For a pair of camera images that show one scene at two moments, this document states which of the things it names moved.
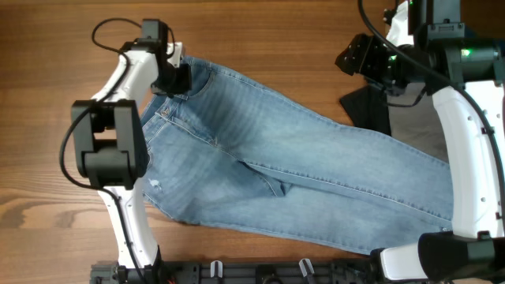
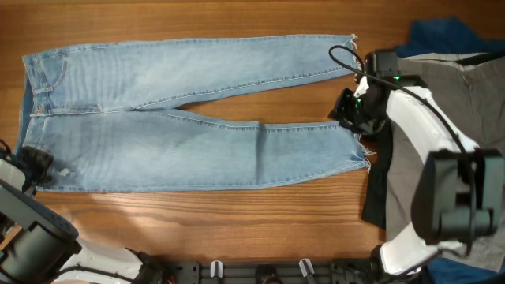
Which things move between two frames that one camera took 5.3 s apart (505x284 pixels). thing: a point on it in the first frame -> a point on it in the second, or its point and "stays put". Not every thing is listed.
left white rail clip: (212, 268) stays put
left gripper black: (185, 83) -> (40, 162)
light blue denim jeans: (234, 152) -> (95, 109)
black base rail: (329, 271) stays put
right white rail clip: (303, 268) stays put
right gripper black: (363, 50) -> (340, 112)
